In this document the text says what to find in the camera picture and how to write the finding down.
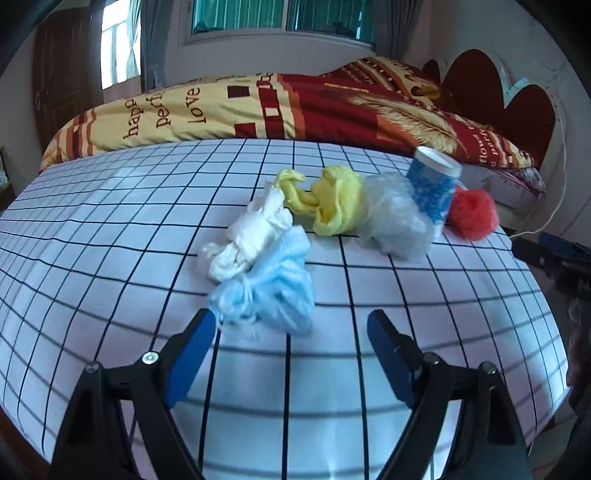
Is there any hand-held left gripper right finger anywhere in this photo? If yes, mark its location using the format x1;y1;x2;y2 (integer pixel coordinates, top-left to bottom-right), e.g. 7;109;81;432
367;309;532;480

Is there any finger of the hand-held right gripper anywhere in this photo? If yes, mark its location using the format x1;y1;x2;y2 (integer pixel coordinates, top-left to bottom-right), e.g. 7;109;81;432
538;232;591;261
510;235;591;296

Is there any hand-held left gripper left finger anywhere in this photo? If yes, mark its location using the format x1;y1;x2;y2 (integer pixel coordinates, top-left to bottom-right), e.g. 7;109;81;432
48;308;218;480

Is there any light blue cloth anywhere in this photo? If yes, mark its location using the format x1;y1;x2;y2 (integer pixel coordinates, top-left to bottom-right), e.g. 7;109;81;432
208;228;315;335

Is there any floral pillow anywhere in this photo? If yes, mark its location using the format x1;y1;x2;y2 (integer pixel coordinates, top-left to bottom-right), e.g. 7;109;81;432
508;166;546;195

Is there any bed mattress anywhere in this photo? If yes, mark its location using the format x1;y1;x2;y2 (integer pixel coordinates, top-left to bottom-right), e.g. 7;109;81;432
462;164;546;217

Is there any red mesh ball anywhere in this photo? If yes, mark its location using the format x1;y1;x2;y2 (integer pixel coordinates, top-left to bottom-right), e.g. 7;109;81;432
445;187;500;241

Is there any white crumpled cloth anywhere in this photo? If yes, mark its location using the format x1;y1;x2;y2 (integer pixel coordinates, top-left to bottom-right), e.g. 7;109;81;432
198;187;295;282

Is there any checkered white tablecloth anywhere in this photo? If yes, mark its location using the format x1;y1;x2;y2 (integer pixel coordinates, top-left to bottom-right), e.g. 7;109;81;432
0;138;571;480

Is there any clear crumpled plastic bag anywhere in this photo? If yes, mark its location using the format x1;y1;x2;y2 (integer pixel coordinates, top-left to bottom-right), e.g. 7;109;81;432
358;173;437;261

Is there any red heart-shaped headboard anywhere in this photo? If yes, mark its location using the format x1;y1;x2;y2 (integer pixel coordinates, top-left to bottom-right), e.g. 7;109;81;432
422;48;566;171

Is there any pale yellow cloth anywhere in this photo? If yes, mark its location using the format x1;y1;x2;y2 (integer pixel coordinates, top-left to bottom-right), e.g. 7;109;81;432
276;168;319;220

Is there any red and yellow printed blanket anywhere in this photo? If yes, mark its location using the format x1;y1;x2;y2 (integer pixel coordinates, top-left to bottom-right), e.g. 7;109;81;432
41;56;536;171

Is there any grey curtain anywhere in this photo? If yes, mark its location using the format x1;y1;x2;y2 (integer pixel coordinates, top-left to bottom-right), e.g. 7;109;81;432
374;0;411;63
139;0;195;90

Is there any brown wooden door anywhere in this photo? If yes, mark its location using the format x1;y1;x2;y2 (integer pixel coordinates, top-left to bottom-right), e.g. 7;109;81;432
32;9;105;153

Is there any narrow bright window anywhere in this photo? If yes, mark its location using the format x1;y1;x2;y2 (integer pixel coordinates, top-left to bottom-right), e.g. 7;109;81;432
100;0;141;90

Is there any large window with green curtain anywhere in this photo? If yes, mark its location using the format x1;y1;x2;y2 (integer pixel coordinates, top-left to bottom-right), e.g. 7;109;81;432
191;0;377;44

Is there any white power cable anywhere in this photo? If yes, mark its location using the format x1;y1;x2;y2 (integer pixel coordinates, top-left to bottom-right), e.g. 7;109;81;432
508;115;568;238

